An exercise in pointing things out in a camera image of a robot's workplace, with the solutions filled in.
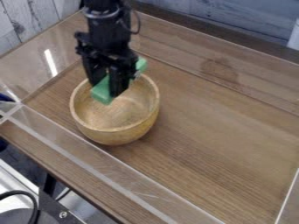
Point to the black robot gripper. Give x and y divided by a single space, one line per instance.
103 48

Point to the green rectangular block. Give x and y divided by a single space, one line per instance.
100 91

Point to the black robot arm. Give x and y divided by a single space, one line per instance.
107 8

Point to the brown wooden bowl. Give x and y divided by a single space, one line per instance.
123 121

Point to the blue object at left edge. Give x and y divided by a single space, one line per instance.
5 98

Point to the black metal table leg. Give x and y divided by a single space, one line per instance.
49 184

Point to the clear acrylic tray wall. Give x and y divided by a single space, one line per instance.
218 162

